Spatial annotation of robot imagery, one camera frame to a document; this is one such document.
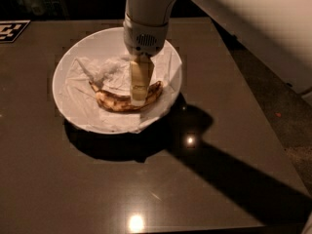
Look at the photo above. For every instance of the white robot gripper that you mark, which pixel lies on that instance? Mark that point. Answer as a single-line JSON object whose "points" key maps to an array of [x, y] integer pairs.
{"points": [[145, 40]]}

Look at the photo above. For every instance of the brown-spotted ripe banana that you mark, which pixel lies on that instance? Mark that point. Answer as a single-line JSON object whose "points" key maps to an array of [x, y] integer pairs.
{"points": [[117, 103]]}

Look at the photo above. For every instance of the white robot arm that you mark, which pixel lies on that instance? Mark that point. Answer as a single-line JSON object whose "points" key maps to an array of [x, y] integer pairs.
{"points": [[278, 32]]}

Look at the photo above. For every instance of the white bowl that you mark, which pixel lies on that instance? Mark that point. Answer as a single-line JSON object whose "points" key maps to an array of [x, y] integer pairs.
{"points": [[100, 45]]}

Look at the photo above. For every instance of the white paper napkin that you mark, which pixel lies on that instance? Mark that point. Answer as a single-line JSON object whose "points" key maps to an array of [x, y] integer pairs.
{"points": [[113, 75]]}

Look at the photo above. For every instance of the white bottles in background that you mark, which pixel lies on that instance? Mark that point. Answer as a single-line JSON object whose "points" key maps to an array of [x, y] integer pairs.
{"points": [[42, 8]]}

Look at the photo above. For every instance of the black white fiducial marker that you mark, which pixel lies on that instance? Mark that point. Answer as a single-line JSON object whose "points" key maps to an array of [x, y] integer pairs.
{"points": [[10, 30]]}

